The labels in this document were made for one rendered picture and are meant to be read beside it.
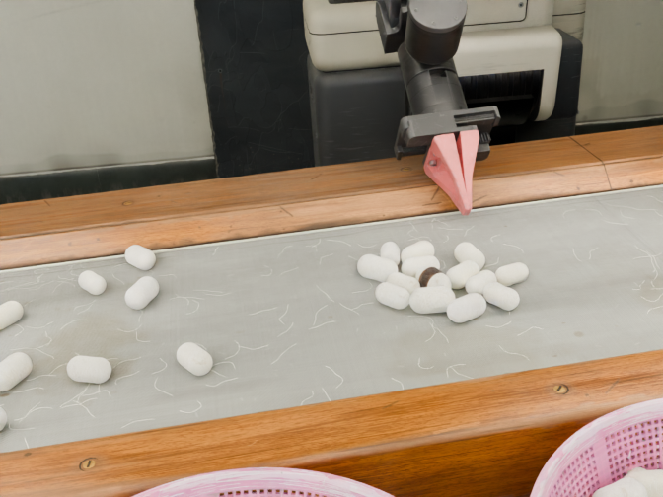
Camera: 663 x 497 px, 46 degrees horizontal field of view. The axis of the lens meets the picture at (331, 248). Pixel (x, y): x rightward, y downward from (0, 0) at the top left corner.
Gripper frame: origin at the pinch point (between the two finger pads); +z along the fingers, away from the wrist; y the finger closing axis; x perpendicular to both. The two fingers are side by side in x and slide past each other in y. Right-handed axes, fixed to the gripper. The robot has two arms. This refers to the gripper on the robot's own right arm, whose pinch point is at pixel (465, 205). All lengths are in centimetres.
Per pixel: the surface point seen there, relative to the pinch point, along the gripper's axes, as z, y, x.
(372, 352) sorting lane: 16.4, -13.9, -11.1
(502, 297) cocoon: 13.4, -2.4, -10.4
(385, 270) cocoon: 8.1, -10.6, -6.4
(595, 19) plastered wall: -127, 108, 140
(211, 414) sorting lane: 19.8, -26.4, -14.1
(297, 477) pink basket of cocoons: 26.2, -21.4, -22.8
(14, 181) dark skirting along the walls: -114, -97, 177
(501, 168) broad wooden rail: -5.6, 6.3, 3.9
